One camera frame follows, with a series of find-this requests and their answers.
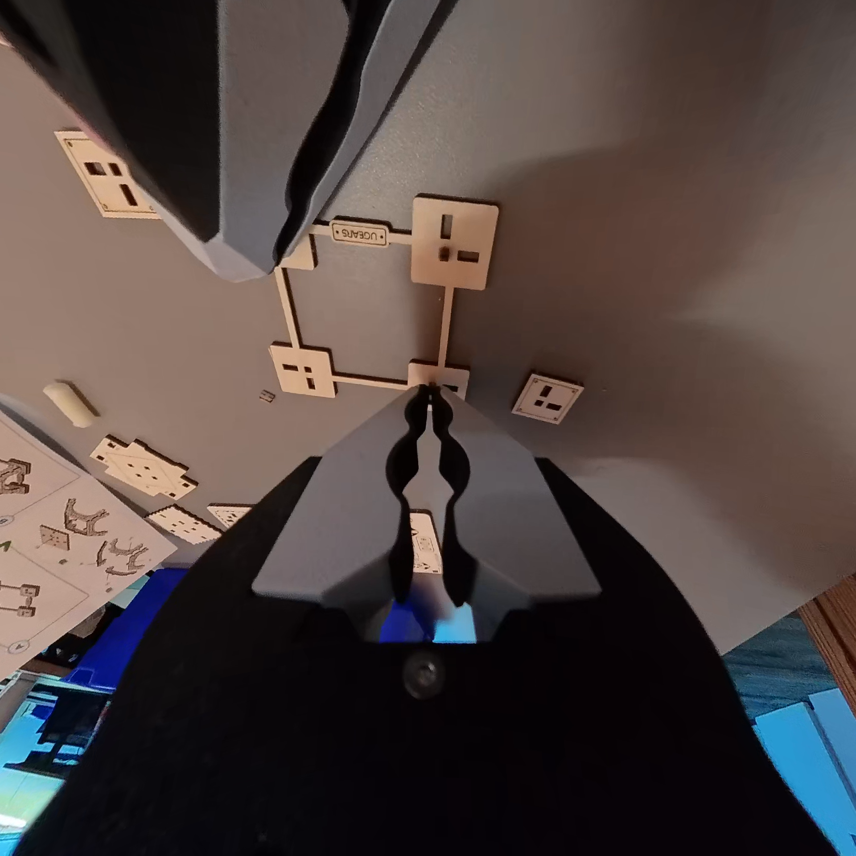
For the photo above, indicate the white assembly instruction booklet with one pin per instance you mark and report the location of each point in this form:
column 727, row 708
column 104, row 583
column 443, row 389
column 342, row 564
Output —
column 67, row 481

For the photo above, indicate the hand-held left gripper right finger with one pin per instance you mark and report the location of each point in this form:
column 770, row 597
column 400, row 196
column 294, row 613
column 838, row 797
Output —
column 521, row 535

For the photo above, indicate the wooden square base frame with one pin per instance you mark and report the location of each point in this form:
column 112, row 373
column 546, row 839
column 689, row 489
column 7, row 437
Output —
column 428, row 267

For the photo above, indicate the square slotted wooden plate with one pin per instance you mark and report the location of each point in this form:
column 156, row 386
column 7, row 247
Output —
column 568, row 394
column 425, row 535
column 100, row 197

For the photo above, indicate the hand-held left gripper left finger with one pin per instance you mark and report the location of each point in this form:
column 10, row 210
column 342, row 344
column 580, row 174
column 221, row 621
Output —
column 327, row 535

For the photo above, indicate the cross-shaped wooden plate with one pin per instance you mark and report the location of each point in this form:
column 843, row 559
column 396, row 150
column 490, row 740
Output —
column 144, row 468

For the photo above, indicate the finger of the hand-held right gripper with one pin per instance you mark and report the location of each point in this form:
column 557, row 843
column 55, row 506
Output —
column 267, row 100
column 394, row 67

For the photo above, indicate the blue plastic bin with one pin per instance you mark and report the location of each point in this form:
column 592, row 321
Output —
column 134, row 635

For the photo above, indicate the white wax stick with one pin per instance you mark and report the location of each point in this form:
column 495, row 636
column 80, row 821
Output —
column 70, row 404

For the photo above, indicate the grey desk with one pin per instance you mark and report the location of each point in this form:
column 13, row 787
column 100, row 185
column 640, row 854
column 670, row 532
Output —
column 669, row 334

